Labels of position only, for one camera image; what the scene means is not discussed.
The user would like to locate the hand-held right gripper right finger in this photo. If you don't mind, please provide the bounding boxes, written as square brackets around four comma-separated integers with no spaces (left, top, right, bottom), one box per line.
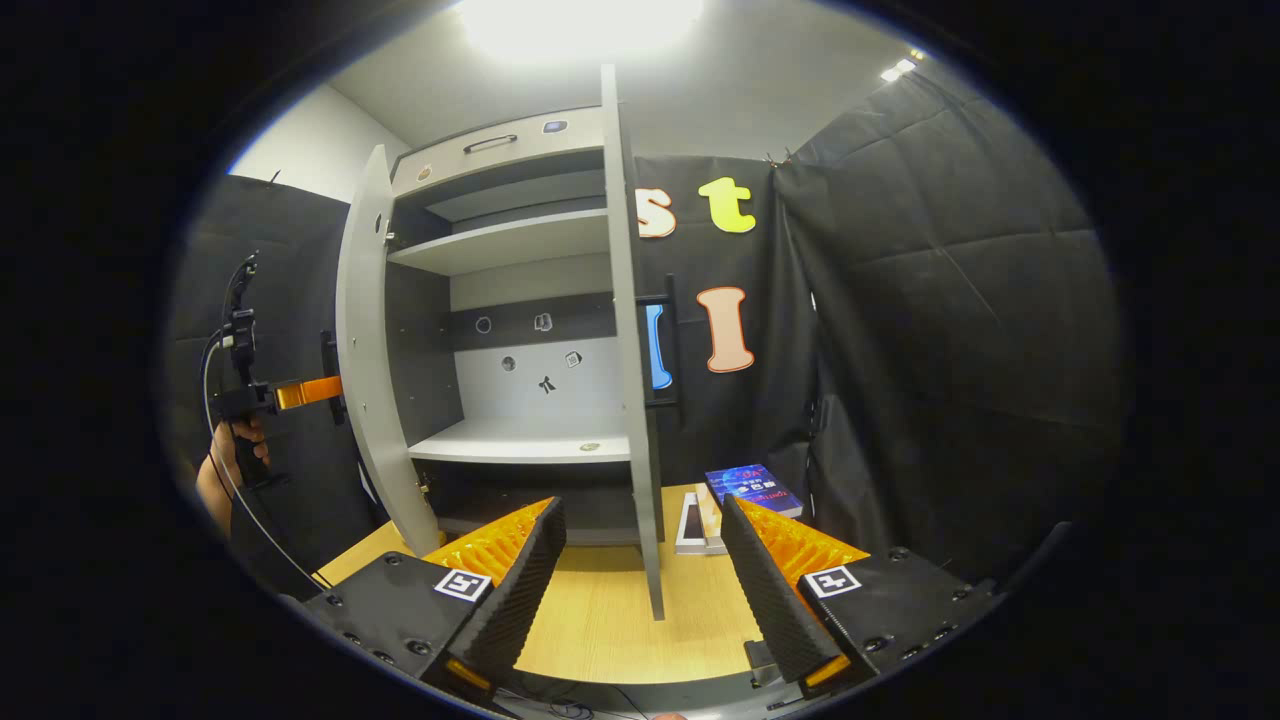
[720,493,1001,699]

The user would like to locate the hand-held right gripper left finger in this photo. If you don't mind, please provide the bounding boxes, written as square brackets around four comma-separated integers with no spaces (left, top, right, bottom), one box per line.
[300,497,568,701]

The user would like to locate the grey cabinet door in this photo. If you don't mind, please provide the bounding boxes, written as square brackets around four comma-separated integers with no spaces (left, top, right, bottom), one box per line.
[320,145,441,556]
[600,65,683,621]

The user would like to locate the grey double-door shoe cabinet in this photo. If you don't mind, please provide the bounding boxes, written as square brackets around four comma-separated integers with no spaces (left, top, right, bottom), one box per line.
[335,65,683,621]

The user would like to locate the grey cabinet shelf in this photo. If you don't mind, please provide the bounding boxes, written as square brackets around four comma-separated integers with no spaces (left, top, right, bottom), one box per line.
[408,415,636,464]
[388,208,611,276]

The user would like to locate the grey cabinet drawer front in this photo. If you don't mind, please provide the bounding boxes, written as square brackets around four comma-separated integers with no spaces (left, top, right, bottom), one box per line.
[392,107,606,196]

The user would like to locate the white book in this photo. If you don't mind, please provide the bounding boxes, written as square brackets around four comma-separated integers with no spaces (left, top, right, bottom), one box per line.
[675,488,726,556]

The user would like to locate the blue book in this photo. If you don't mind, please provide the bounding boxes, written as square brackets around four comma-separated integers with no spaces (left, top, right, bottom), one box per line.
[705,463,804,519]

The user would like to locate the black backdrop cloth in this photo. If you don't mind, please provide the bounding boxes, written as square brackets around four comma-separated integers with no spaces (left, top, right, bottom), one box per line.
[170,70,1126,601]

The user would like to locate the large ceiling light panel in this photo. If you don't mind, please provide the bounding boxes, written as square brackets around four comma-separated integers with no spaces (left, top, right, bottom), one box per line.
[455,0,706,61]

